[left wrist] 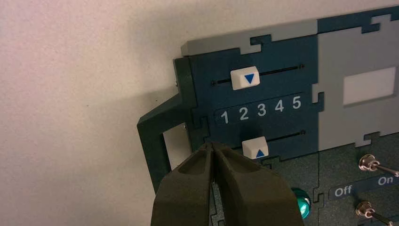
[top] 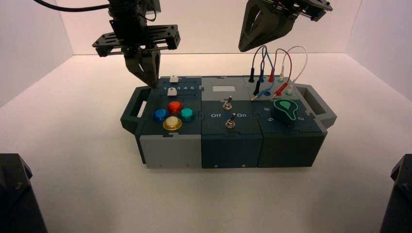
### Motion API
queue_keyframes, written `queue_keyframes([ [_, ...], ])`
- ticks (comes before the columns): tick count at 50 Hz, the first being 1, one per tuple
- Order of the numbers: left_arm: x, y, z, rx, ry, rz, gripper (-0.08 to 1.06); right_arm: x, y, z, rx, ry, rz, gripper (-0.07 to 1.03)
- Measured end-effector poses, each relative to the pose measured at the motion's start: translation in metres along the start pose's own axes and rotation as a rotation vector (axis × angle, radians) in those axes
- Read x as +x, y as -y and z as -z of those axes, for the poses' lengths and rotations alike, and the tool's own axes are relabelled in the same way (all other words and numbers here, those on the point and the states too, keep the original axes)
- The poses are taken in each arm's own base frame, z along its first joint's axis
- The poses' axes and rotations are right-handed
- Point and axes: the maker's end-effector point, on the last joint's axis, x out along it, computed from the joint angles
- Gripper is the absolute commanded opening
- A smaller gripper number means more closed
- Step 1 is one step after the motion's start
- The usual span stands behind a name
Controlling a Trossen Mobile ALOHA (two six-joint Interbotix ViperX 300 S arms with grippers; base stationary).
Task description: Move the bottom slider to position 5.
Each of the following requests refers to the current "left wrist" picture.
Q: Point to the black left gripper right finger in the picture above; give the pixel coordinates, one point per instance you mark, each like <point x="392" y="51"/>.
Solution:
<point x="252" y="196"/>

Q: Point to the white slider knob up triangle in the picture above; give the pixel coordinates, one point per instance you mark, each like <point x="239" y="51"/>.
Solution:
<point x="254" y="146"/>

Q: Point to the metal toggle switch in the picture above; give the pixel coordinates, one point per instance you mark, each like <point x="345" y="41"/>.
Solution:
<point x="365" y="209"/>
<point x="367" y="163"/>

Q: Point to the green push button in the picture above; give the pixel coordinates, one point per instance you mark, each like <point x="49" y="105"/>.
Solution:
<point x="302" y="202"/>

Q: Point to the white slider knob down triangle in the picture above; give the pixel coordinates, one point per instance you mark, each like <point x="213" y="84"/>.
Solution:
<point x="241" y="79"/>

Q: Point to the modular blue grey control box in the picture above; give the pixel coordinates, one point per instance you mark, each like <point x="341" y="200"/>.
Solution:
<point x="280" y="50"/>

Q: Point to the white display window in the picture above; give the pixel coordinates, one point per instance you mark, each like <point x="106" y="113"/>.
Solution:
<point x="369" y="85"/>

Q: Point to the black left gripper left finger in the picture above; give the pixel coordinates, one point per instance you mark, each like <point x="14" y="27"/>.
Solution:
<point x="184" y="193"/>

